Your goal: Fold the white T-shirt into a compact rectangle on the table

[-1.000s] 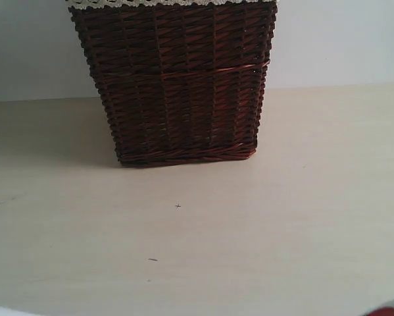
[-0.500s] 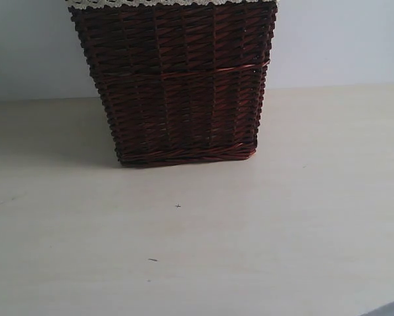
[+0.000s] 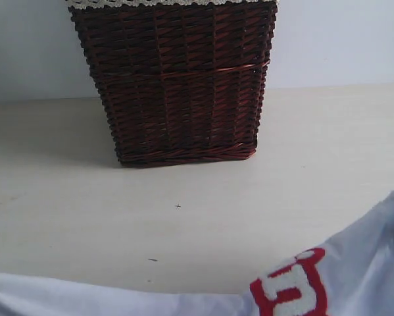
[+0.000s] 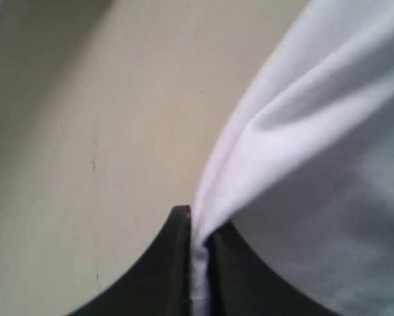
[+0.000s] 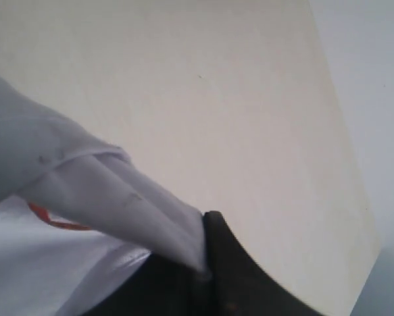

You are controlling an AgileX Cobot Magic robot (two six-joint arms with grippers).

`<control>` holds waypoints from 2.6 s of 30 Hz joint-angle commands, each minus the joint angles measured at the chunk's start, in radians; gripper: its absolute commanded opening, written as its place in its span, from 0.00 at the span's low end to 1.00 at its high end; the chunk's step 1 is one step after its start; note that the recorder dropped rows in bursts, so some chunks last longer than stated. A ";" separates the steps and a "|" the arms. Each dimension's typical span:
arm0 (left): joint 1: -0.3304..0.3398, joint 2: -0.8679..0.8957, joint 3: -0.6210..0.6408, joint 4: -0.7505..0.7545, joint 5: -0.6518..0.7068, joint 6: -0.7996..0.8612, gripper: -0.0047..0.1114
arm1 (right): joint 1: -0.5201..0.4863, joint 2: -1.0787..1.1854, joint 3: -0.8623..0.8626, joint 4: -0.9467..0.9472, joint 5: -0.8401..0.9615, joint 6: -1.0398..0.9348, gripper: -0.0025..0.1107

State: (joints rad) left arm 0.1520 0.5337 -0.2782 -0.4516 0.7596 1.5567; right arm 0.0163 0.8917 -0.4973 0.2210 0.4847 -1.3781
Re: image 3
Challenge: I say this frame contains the white t-shirt with red lettering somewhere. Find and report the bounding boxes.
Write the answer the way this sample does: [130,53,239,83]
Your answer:
[0,192,394,315]

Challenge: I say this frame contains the dark brown wicker basket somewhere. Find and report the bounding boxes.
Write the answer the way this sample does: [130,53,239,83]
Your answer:
[68,1,278,167]

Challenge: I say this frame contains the grey fabric liner lace trim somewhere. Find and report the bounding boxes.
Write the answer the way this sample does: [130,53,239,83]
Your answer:
[65,0,259,10]

